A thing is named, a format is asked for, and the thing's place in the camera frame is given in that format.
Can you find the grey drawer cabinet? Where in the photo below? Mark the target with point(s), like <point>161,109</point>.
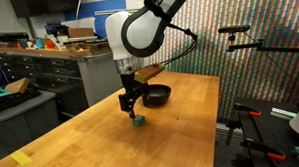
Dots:
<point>56,76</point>

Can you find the grey plastic bin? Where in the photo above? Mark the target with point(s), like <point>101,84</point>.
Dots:
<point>22,121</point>

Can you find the black perforated side table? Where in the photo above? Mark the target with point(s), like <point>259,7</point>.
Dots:
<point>278,132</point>

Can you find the wooden block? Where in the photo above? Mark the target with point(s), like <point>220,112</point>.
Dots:
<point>18,86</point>

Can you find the black device on cabinet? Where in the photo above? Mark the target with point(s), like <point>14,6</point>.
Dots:
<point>11,37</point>

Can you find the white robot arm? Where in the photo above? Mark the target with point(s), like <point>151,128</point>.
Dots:
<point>144,30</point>

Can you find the black wall monitor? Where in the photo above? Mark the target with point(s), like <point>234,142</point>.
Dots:
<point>43,5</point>

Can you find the yellow wrist camera mount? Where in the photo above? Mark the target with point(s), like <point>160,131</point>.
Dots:
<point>149,72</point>

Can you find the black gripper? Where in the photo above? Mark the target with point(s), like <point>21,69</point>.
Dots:
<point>127,83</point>

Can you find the white wall rail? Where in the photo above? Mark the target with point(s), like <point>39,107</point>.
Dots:
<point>100,11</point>

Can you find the orange small container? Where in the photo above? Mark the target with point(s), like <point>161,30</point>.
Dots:
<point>49,44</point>

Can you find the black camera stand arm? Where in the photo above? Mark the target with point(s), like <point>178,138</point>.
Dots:
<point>275,49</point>

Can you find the black bowl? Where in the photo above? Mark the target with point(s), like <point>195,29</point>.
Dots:
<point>158,94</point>

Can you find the cardboard box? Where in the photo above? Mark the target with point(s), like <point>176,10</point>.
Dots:
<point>80,32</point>

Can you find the black tray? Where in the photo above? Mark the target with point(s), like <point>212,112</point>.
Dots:
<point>15,99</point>

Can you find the wooden cabinet countertop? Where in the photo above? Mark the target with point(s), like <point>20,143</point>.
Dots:
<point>38,52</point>

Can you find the black camera bar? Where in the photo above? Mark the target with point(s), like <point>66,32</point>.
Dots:
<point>234,29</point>

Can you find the green block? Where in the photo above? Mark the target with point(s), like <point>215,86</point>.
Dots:
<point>139,121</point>

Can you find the blue foam board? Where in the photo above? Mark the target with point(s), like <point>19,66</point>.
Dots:
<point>100,5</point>

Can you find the aluminium extrusion bar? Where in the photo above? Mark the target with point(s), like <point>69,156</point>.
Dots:
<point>283,113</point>

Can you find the teal small container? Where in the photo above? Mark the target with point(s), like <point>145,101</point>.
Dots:
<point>39,43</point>

